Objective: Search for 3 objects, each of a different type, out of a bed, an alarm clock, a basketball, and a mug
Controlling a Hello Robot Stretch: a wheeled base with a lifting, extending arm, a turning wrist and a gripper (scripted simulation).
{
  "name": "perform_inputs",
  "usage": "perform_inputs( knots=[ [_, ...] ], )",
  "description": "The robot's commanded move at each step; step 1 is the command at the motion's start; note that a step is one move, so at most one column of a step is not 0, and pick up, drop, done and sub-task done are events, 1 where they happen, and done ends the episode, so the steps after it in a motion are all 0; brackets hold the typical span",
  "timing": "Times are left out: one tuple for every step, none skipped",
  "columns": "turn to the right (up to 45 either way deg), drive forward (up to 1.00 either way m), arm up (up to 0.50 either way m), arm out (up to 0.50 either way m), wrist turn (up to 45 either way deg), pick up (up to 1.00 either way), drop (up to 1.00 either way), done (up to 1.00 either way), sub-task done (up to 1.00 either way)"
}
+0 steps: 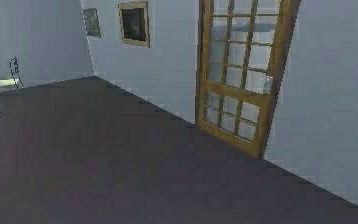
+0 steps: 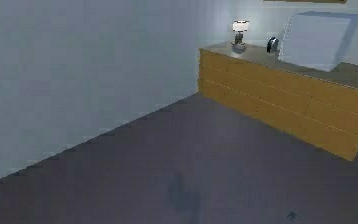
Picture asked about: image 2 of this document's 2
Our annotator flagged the black round alarm clock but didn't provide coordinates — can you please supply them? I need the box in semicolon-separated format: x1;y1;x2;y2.
266;36;281;54

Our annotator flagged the small white table lamp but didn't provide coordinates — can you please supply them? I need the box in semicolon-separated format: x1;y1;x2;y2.
230;19;251;48

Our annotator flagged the yellow wooden chest of drawers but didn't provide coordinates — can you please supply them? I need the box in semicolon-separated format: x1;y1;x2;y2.
197;41;358;162

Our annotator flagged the pale blue square board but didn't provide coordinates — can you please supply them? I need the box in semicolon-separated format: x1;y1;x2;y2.
277;12;353;73

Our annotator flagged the brown framed wall picture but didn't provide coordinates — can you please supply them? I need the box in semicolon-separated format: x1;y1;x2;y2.
262;0;348;5

